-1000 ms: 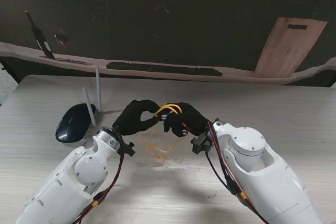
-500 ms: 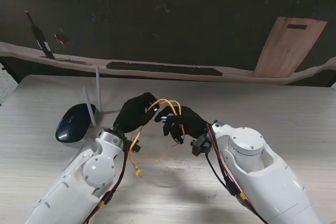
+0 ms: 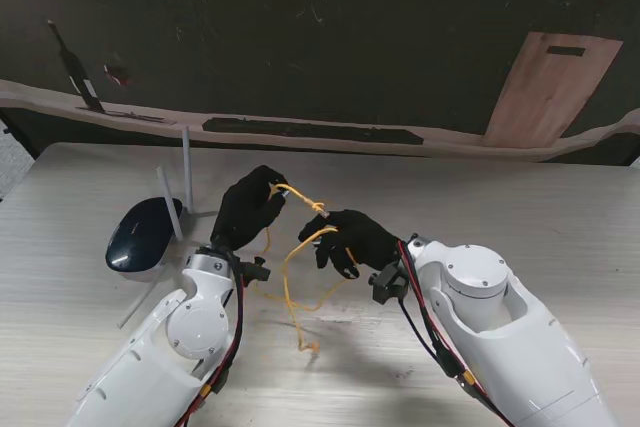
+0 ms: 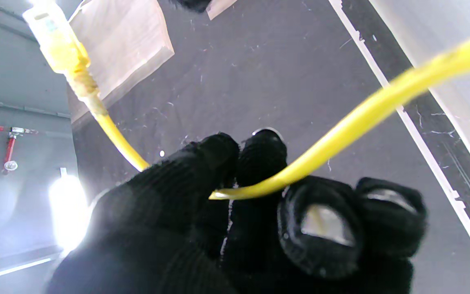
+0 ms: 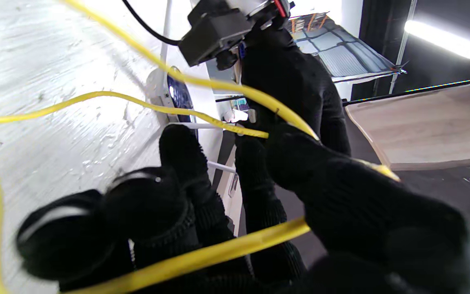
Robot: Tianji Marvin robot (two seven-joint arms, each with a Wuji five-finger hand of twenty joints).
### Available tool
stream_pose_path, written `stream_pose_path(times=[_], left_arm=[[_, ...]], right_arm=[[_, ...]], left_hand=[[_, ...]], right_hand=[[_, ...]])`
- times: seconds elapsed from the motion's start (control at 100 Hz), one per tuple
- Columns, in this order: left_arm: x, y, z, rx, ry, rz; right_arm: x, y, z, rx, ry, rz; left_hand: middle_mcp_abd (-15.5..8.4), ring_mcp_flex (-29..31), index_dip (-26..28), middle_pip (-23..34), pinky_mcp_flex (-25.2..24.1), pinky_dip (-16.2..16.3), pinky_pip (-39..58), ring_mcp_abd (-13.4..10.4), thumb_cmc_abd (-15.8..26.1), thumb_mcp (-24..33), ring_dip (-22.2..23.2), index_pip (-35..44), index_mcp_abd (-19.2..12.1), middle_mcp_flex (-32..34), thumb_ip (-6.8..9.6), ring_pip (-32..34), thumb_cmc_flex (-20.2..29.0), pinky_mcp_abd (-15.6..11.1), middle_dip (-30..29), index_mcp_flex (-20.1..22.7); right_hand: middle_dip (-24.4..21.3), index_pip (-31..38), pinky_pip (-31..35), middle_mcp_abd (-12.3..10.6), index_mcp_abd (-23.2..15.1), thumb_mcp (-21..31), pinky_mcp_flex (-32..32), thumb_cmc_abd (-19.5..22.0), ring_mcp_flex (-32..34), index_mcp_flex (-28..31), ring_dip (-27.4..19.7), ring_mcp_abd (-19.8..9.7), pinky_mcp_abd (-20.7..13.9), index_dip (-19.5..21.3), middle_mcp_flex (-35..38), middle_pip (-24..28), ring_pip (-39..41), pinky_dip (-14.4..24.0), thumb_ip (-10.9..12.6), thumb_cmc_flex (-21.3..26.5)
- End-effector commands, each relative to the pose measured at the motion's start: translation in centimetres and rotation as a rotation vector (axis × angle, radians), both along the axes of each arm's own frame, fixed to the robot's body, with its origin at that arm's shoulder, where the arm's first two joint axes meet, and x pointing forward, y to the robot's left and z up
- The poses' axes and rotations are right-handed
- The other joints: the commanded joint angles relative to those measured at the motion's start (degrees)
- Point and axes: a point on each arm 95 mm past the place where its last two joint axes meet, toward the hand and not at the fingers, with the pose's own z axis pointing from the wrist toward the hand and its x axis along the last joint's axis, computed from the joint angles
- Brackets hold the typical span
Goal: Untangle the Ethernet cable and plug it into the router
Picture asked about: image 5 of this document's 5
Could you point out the light wooden board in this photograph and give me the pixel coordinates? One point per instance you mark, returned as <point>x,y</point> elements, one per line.
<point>431,126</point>

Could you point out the metal light stand pole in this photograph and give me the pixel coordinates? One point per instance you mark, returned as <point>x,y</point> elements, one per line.
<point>402,41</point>

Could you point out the black white router with antennas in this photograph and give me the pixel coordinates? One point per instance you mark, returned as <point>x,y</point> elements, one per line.
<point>180,96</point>

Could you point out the bright tube light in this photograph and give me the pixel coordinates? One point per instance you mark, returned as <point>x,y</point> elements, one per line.
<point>443,38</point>

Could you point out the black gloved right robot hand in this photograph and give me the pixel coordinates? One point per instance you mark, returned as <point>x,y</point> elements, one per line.
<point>361,220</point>

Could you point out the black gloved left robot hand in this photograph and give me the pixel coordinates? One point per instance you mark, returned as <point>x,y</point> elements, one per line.
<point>292,81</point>

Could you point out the printed backdrop banner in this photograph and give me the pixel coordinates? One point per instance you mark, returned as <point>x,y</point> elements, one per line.
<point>341,53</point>

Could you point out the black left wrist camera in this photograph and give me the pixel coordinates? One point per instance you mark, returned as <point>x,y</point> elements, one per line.
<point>214,32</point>

